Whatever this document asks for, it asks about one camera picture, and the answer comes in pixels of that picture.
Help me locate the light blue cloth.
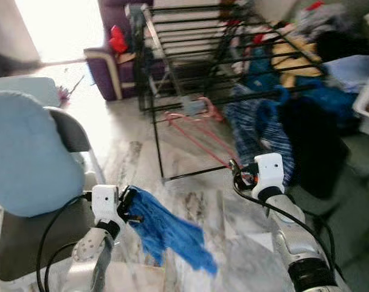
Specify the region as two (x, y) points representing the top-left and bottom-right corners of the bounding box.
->
(323, 55), (369, 93)

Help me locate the yellow cloth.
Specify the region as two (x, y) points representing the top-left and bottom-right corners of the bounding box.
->
(271, 35), (325, 89)

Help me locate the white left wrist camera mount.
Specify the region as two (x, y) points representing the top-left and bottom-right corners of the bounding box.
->
(91, 184), (122, 226)

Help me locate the blue garment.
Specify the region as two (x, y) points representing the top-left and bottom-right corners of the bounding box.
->
(126, 186), (219, 277)

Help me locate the grey white folding chair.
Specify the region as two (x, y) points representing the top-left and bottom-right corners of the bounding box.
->
(0, 106), (107, 283)

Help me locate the blue suitcase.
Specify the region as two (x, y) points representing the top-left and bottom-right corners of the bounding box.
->
(245, 46), (361, 133)

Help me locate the blue plaid shirt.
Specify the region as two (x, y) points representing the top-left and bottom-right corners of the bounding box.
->
(224, 84), (295, 188)

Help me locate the green leather sofa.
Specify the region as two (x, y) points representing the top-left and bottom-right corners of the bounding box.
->
(275, 131), (369, 292)

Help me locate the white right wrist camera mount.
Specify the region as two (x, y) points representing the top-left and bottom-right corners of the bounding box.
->
(252, 152), (286, 195)

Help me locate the black hanging garment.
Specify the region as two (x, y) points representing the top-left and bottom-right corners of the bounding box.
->
(277, 96), (350, 201)

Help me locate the small red cloth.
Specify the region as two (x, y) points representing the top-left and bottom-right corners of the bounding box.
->
(108, 25), (129, 55)

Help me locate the pink plastic hanger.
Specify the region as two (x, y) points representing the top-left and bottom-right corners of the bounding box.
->
(164, 96), (258, 178)

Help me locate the black metal drying rack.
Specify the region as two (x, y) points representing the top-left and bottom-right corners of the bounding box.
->
(126, 3), (331, 183)

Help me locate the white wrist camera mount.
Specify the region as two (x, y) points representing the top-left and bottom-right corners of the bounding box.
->
(91, 184), (122, 226)
(252, 152), (286, 195)

